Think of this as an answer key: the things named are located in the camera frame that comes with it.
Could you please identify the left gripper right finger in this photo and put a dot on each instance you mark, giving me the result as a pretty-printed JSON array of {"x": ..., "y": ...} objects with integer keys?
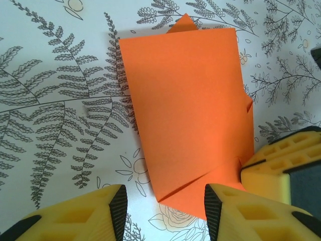
[{"x": 250, "y": 216}]

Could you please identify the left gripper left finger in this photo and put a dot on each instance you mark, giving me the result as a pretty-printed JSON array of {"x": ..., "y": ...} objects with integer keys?
[{"x": 82, "y": 216}]

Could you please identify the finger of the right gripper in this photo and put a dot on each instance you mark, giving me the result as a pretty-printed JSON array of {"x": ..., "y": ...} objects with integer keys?
[{"x": 265, "y": 170}]

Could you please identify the orange paper sheet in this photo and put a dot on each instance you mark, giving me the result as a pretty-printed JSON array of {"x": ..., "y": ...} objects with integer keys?
[{"x": 185, "y": 105}]

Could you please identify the floral patterned table cover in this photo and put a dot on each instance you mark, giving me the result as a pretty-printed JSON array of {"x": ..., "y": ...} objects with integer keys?
[{"x": 50, "y": 100}]

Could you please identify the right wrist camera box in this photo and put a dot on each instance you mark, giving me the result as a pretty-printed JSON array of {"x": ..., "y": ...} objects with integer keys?
[{"x": 317, "y": 59}]

